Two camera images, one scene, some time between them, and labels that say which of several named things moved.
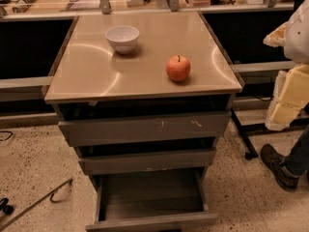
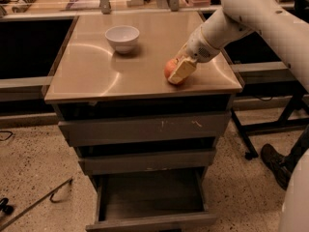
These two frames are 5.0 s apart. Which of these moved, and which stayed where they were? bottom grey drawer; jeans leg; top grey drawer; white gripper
Moved: white gripper
Stayed: jeans leg; top grey drawer; bottom grey drawer
